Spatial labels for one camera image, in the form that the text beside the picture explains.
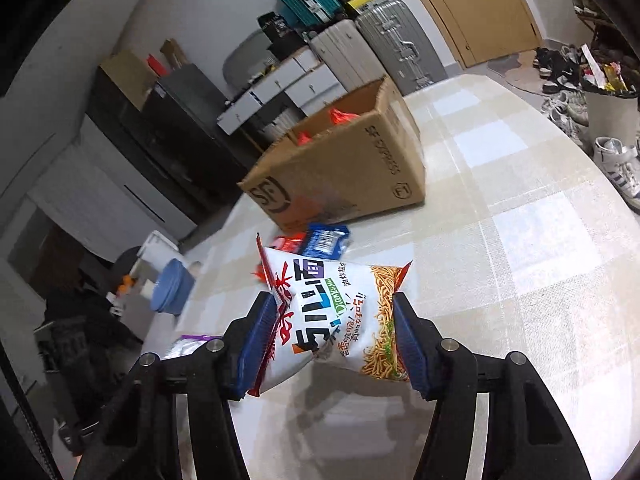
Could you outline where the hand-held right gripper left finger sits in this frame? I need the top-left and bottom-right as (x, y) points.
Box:
(74, 290), (281, 480)

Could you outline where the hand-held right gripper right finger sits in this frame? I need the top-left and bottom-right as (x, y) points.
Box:
(391, 292), (576, 480)

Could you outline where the purple white snack bag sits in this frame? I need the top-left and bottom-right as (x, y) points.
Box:
(162, 334), (213, 361)

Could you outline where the white noodle snack bag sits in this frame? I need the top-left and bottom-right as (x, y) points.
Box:
(247, 232), (414, 397)

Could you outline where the brown cardboard box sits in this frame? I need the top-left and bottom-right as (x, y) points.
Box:
(237, 75), (427, 234)

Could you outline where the small red snack bag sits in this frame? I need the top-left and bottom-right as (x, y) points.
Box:
(272, 232), (307, 257)

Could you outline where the blue snack bag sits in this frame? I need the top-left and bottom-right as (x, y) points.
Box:
(300, 223), (351, 261)

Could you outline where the white trash can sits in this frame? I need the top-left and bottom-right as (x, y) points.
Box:
(136, 230), (181, 272)

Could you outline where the dark refrigerator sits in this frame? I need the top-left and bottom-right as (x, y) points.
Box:
(142, 62), (266, 211)

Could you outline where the dark cabinet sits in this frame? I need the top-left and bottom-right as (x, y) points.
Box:
(85, 67), (201, 241)

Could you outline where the white drawer desk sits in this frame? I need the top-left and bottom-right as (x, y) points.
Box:
(216, 46), (347, 137)

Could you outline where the white high-top shoe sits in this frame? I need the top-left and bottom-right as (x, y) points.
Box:
(592, 136), (640, 211)

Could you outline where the pair of white shoes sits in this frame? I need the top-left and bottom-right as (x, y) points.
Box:
(540, 90), (592, 149)

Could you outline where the grey door mat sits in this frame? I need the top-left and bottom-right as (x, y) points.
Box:
(487, 55), (551, 94)

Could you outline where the beige suitcase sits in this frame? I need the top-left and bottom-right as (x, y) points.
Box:
(307, 19), (386, 97)

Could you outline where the flat brown cardboard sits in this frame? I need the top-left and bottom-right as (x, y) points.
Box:
(100, 37), (191, 111)

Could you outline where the grey suitcase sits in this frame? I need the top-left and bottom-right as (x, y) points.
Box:
(356, 0), (448, 96)

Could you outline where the white bin with wrappers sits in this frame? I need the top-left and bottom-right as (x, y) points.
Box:
(582, 45), (640, 152)

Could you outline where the pile of dark shoes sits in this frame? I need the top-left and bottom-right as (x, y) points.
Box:
(532, 45), (586, 96)

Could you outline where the black bag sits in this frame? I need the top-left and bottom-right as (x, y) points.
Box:
(257, 11), (301, 58)

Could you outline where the wooden door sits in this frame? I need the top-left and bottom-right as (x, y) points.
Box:
(390, 0), (543, 69)

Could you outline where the yellow black shoe box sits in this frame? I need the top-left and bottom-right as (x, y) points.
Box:
(345, 0), (389, 16)

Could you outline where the wooden shoe rack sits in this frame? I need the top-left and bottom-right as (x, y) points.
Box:
(550, 0), (640, 56)

